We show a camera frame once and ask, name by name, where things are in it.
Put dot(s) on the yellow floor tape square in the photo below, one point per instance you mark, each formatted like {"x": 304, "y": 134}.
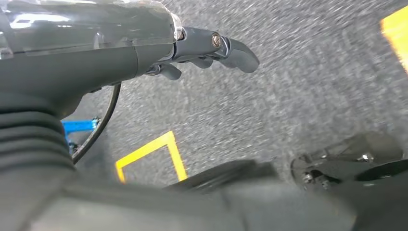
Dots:
{"x": 396, "y": 35}
{"x": 149, "y": 148}

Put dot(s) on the black robot foot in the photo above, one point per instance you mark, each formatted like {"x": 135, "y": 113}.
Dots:
{"x": 334, "y": 165}

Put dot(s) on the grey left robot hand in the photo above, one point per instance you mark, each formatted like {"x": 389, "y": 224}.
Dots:
{"x": 79, "y": 57}

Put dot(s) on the blue rack on casters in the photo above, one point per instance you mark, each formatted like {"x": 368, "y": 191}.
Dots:
{"x": 78, "y": 126}

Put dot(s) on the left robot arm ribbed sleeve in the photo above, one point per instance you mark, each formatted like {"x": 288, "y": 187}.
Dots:
{"x": 32, "y": 140}

